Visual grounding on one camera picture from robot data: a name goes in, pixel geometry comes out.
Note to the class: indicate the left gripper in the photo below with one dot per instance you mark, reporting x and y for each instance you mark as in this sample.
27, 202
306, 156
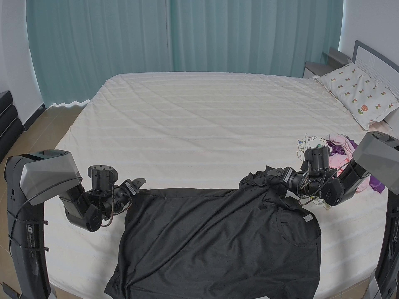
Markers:
124, 195

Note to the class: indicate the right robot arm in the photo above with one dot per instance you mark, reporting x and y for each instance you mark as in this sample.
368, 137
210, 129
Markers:
371, 154

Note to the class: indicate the white printed pillow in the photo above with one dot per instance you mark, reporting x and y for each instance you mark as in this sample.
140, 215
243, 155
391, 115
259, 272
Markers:
358, 92

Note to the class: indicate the black T-shirt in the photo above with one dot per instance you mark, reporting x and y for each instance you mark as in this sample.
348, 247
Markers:
202, 235

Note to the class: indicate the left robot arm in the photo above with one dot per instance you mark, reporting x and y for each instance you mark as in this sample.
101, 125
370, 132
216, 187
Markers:
46, 176

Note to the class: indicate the blue-green curtain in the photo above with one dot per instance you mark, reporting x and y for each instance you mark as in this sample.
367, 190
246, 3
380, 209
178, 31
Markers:
249, 26
99, 36

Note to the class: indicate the grey white bedside table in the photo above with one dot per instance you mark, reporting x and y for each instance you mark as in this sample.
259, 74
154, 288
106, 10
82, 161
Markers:
314, 68

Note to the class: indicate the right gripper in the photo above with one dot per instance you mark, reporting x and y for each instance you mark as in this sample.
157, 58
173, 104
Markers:
293, 179

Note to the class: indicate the black chest of drawers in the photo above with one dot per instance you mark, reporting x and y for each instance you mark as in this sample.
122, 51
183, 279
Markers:
7, 117

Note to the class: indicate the pile of clothes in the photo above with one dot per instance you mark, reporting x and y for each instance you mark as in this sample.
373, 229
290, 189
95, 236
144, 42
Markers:
341, 142

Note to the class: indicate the bed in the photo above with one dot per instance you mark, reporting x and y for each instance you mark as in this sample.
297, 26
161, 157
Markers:
193, 120

